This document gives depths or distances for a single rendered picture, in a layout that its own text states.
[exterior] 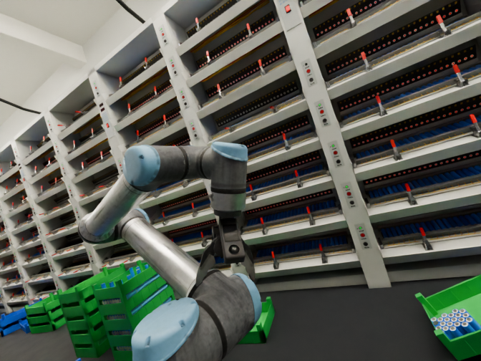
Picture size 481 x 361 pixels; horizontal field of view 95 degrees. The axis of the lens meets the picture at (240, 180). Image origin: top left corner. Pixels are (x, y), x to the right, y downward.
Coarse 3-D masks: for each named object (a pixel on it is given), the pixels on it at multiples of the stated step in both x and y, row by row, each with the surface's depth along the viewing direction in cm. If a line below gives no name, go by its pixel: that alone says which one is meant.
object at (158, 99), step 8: (168, 80) 154; (160, 88) 159; (168, 88) 157; (144, 96) 165; (152, 96) 163; (160, 96) 140; (168, 96) 139; (176, 96) 152; (128, 104) 156; (136, 104) 170; (144, 104) 168; (152, 104) 144; (160, 104) 143; (136, 112) 151; (144, 112) 149; (112, 120) 162; (120, 120) 166; (128, 120) 155; (136, 120) 166; (120, 128) 160
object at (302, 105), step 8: (288, 96) 124; (304, 96) 113; (272, 104) 129; (296, 104) 107; (304, 104) 106; (280, 112) 111; (288, 112) 110; (296, 112) 109; (256, 120) 121; (264, 120) 115; (272, 120) 114; (280, 120) 113; (240, 128) 122; (248, 128) 119; (256, 128) 118; (208, 136) 136; (224, 136) 125; (232, 136) 124; (240, 136) 123; (208, 144) 130
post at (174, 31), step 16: (160, 16) 133; (176, 32) 139; (176, 64) 133; (192, 64) 145; (176, 80) 134; (192, 96) 133; (192, 112) 132; (208, 128) 139; (192, 144) 135; (208, 192) 134; (240, 272) 132
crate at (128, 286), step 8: (144, 264) 138; (128, 272) 131; (136, 272) 136; (144, 272) 118; (152, 272) 123; (112, 280) 122; (120, 280) 106; (128, 280) 109; (136, 280) 113; (144, 280) 117; (96, 288) 112; (112, 288) 106; (120, 288) 105; (128, 288) 108; (96, 296) 111; (104, 296) 109; (112, 296) 107; (120, 296) 105
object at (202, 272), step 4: (208, 256) 55; (212, 256) 55; (208, 260) 55; (212, 260) 55; (204, 264) 55; (208, 264) 55; (212, 264) 55; (200, 268) 55; (204, 268) 55; (208, 268) 55; (200, 272) 55; (204, 272) 55; (196, 276) 55; (200, 276) 55; (204, 276) 55; (196, 280) 56; (200, 280) 55; (196, 284) 56
